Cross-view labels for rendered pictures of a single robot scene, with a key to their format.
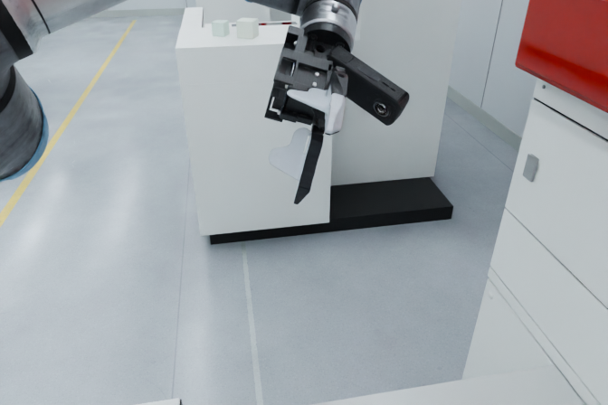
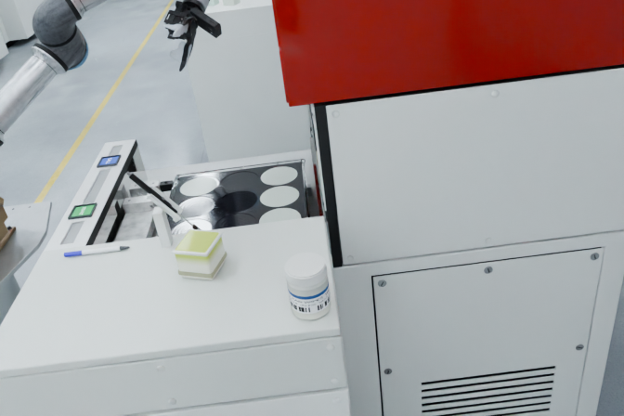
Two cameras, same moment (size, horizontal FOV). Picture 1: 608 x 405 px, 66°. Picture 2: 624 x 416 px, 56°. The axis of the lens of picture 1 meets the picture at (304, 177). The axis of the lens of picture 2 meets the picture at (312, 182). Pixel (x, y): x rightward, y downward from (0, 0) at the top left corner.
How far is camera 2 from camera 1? 1.37 m
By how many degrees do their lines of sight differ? 9
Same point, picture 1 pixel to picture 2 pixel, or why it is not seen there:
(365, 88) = (203, 23)
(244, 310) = not seen: hidden behind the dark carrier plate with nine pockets
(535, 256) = not seen: hidden behind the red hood
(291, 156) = (178, 53)
